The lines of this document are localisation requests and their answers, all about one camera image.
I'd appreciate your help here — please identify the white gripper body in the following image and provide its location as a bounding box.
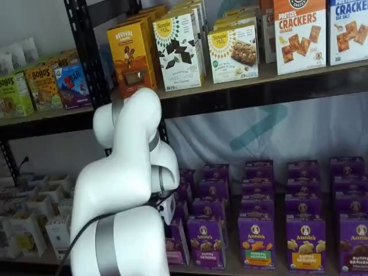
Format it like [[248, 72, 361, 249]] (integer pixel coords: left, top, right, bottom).
[[157, 195, 177, 226]]

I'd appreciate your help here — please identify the purple Annie's box pink patch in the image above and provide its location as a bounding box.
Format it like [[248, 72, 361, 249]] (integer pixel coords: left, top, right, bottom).
[[174, 200, 190, 221], [178, 182, 193, 202], [166, 218, 190, 266], [178, 168, 199, 186]]

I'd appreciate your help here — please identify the purple Annie's box violet patch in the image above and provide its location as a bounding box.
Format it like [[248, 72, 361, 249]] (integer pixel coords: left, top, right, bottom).
[[203, 163, 230, 182], [198, 179, 230, 201], [191, 198, 229, 222], [186, 218, 228, 270]]

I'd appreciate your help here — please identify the purple Annie's box green patch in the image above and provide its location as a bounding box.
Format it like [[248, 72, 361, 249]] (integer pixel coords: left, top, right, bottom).
[[242, 178, 274, 201], [237, 217, 277, 270], [240, 198, 275, 219], [245, 160, 274, 181]]

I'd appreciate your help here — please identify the white box blue mark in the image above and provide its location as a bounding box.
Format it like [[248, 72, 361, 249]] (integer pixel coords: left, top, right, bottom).
[[45, 215, 72, 251]]

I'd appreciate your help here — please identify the purple Annie's box yellow patch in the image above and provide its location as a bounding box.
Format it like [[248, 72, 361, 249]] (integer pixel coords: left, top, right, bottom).
[[286, 220, 327, 273], [285, 193, 322, 222], [287, 160, 320, 181], [287, 178, 320, 196]]

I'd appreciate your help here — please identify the white box yellow print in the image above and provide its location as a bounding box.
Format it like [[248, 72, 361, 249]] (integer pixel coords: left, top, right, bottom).
[[10, 211, 47, 256]]

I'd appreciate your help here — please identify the blue Zbar box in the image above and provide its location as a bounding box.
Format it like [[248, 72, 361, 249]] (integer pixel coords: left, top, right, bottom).
[[54, 63, 93, 110]]

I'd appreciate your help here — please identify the orange Revival box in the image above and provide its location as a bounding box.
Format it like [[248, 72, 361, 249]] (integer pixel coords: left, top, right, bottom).
[[106, 21, 158, 100], [124, 5, 169, 29]]

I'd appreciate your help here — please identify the Simple Mills dark cracker box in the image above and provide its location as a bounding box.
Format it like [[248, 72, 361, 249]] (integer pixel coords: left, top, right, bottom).
[[167, 0, 208, 18], [152, 13, 206, 92]]

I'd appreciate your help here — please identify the Simple Mills almond bar box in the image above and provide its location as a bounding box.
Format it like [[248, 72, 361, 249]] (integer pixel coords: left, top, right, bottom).
[[207, 24, 259, 84], [213, 10, 259, 30]]

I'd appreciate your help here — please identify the orange Bobo's box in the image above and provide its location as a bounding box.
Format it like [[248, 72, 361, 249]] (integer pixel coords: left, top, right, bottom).
[[24, 65, 63, 112], [47, 50, 81, 70]]

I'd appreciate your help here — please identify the purple Annie's box brown patch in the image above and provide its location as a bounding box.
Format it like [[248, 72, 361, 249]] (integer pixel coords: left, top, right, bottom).
[[335, 191, 368, 216], [329, 156, 365, 178], [332, 175, 368, 193], [339, 214, 368, 274]]

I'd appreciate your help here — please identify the green Bobo's box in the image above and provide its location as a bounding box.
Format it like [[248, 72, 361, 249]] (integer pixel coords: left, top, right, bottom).
[[0, 71, 34, 119]]

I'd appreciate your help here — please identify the orange pretzel crackers cheddar box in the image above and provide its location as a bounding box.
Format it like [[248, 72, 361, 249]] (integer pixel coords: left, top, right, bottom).
[[273, 0, 327, 76], [260, 0, 277, 64]]

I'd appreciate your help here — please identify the blue pretzel crackers box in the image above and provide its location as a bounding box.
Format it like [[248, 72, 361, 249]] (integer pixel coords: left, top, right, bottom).
[[329, 0, 368, 66]]

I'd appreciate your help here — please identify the black metal shelving rack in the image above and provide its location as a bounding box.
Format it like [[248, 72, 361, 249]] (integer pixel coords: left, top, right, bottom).
[[63, 0, 368, 276], [0, 108, 107, 271]]

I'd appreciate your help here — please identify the black power plug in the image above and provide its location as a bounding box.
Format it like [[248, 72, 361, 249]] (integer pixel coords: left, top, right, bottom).
[[18, 156, 32, 172]]

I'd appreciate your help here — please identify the white backdrop sheet teal logo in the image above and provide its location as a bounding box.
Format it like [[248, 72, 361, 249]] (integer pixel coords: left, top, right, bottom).
[[165, 91, 368, 202]]

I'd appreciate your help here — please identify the white pouch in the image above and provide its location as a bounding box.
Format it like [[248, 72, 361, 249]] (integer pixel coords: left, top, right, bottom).
[[7, 44, 27, 70], [21, 37, 40, 63], [0, 53, 14, 76]]

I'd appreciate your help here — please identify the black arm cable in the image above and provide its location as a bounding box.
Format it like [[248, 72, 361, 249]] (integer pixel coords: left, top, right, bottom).
[[56, 195, 165, 276]]

